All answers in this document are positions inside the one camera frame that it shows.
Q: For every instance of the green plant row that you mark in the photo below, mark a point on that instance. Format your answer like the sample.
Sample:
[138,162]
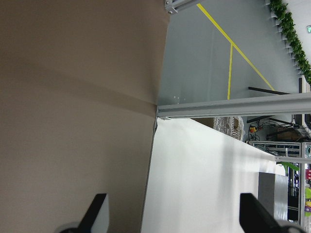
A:
[287,28]

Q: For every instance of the aluminium cage frame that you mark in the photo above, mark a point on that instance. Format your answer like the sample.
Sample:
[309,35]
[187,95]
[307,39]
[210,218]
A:
[227,58]

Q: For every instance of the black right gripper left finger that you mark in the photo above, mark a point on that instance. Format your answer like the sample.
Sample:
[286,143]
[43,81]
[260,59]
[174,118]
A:
[96,219]

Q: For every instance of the grey metal box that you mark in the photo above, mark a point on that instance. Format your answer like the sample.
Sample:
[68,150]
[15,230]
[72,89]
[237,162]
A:
[273,194]

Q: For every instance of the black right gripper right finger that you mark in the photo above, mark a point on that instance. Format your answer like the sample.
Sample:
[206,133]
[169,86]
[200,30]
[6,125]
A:
[254,218]

